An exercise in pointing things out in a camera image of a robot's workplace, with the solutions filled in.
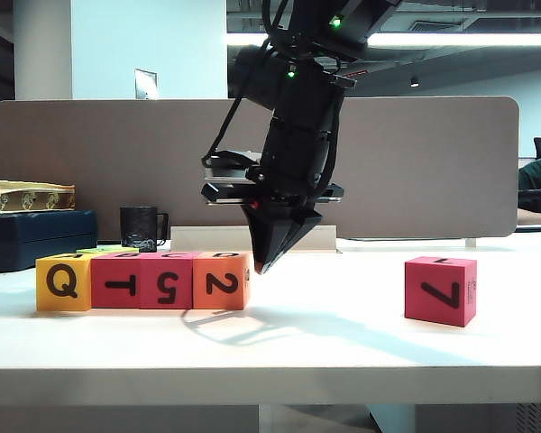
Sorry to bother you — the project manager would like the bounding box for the pink foam block T 4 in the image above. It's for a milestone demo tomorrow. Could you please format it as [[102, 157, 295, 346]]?
[[89, 251, 143, 310]]

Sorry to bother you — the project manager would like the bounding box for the yellow foam block Q T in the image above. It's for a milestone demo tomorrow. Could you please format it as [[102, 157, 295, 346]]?
[[34, 253, 94, 312]]

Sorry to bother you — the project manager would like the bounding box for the person in dark green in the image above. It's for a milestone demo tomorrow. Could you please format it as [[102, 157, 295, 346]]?
[[517, 152, 541, 213]]

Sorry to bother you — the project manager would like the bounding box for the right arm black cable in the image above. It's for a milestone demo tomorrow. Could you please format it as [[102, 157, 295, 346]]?
[[206, 92, 245, 160]]

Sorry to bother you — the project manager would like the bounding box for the dark blue case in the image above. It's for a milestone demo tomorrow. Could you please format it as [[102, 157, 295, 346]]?
[[0, 209, 98, 275]]

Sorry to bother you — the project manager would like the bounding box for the white table leg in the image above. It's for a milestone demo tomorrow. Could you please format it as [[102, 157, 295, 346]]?
[[367, 404, 418, 433]]

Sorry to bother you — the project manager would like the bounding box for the gold ornate box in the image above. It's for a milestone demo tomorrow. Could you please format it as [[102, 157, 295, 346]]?
[[0, 180, 77, 214]]

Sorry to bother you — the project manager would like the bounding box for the pink foam block 7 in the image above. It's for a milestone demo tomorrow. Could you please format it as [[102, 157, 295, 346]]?
[[404, 255, 478, 328]]

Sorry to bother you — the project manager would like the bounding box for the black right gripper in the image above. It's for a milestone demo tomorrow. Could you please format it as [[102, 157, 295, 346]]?
[[200, 167, 347, 276]]

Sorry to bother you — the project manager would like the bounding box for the grey desk partition panel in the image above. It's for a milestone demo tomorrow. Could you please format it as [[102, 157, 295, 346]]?
[[0, 97, 519, 240]]

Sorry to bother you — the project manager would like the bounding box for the orange foam block 2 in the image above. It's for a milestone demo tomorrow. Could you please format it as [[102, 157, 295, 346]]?
[[191, 251, 252, 311]]

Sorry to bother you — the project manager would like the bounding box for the white cable tray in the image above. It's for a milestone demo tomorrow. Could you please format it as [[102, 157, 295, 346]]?
[[169, 225, 343, 254]]

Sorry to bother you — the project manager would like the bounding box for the paper sign on pillar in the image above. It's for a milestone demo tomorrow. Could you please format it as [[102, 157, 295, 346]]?
[[133, 68, 159, 101]]

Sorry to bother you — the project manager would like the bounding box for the green foam block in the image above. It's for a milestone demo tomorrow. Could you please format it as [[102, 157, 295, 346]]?
[[76, 245, 139, 255]]

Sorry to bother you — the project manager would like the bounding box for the black mug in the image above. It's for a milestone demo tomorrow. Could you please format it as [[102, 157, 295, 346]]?
[[118, 206, 170, 253]]

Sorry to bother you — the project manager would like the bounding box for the pink foam block 4 5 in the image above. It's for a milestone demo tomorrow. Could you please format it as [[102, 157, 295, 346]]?
[[139, 251, 195, 311]]

